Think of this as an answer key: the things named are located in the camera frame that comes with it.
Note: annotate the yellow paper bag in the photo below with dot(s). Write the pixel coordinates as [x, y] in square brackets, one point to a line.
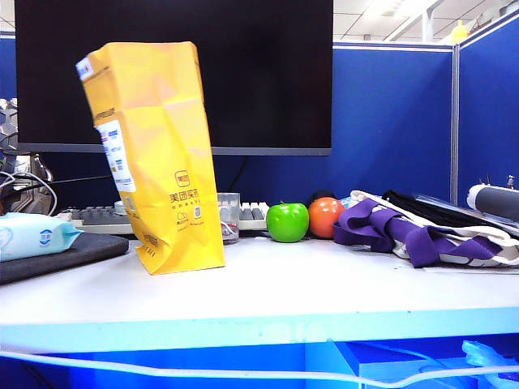
[162, 170]

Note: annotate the green apple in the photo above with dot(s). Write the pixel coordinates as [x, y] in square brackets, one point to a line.
[287, 222]

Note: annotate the clear glass cup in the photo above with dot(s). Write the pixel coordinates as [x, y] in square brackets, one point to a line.
[229, 219]

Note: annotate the black ball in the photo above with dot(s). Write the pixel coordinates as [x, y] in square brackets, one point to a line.
[320, 194]

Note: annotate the orange ball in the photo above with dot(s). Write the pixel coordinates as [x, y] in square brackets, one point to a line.
[325, 217]

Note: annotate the black computer monitor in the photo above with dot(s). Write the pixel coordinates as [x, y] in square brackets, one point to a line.
[267, 73]

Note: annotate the small round white tin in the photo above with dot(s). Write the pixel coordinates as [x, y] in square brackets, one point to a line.
[120, 207]

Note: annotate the blue partition panel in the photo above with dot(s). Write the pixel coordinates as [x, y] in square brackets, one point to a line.
[389, 121]

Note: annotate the grey and white keyboard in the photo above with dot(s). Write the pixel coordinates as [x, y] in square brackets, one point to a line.
[101, 216]

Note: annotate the black cloth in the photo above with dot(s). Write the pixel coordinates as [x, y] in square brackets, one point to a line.
[430, 208]

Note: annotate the dark grey pad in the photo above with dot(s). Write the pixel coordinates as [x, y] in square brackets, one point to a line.
[77, 251]

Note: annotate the dark folder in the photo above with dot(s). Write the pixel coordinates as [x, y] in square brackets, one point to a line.
[454, 204]

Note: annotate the grey and white cylinder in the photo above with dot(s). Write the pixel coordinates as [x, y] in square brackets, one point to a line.
[494, 200]

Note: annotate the blue wet wipes pack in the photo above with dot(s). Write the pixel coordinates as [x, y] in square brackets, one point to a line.
[28, 237]

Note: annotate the yellow bottle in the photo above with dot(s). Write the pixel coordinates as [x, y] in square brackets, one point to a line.
[458, 30]

